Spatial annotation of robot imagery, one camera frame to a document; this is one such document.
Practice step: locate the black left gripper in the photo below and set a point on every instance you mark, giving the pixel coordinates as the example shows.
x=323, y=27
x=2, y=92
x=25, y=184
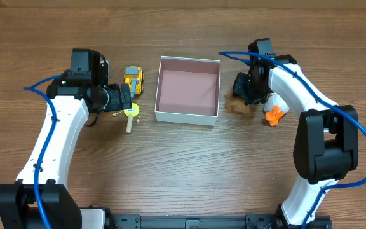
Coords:
x=126, y=98

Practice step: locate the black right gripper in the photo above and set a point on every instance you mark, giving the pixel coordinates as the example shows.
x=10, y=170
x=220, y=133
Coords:
x=241, y=87

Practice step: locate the yellow grey toy truck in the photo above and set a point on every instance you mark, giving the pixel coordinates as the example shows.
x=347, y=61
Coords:
x=134, y=77

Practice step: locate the brown plush toy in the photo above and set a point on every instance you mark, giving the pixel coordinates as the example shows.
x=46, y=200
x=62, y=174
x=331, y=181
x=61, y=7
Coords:
x=235, y=104

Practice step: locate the white orange plush duck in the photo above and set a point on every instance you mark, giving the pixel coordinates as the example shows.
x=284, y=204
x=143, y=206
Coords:
x=274, y=108

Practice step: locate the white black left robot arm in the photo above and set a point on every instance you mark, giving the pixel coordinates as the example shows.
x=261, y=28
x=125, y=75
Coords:
x=39, y=197

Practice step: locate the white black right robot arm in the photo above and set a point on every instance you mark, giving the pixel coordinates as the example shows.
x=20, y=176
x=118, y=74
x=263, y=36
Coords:
x=326, y=142

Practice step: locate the yellow wooden rattle drum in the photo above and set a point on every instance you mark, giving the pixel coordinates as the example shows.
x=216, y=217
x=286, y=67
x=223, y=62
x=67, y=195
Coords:
x=131, y=114

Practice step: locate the white box pink interior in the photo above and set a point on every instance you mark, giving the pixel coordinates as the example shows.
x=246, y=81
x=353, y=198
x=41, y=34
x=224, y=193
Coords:
x=188, y=91

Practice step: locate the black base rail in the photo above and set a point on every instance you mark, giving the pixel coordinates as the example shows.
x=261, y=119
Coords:
x=135, y=221

